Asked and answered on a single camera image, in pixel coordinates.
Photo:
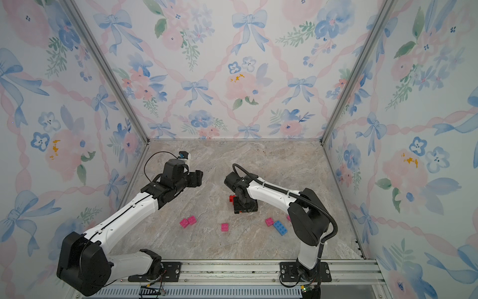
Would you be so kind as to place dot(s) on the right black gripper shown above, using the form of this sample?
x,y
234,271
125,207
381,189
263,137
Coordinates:
x,y
253,206

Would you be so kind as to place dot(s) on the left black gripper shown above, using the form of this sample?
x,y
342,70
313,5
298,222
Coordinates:
x,y
196,177

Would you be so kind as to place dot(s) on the blue 2x4 lego brick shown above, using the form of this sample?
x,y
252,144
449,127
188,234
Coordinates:
x,y
281,229

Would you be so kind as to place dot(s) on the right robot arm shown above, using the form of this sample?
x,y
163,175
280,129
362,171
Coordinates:
x,y
311,222

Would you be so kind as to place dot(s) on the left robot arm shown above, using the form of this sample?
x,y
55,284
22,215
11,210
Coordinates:
x,y
85,262

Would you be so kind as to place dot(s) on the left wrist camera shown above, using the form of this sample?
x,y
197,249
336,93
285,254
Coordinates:
x,y
183,155

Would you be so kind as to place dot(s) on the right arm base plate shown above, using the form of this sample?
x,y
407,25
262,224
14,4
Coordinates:
x,y
292,272

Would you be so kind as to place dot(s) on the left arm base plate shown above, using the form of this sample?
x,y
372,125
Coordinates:
x,y
164,271

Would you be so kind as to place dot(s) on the aluminium front rail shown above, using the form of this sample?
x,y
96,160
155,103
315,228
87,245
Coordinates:
x,y
255,279

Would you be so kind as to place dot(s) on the left corner aluminium post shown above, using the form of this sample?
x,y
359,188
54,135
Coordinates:
x,y
85,33

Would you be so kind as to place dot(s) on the corner aluminium post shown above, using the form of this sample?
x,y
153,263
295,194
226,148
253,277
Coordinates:
x,y
377,29
85,33

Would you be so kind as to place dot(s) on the right corner aluminium post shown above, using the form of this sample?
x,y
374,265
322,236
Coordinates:
x,y
377,29

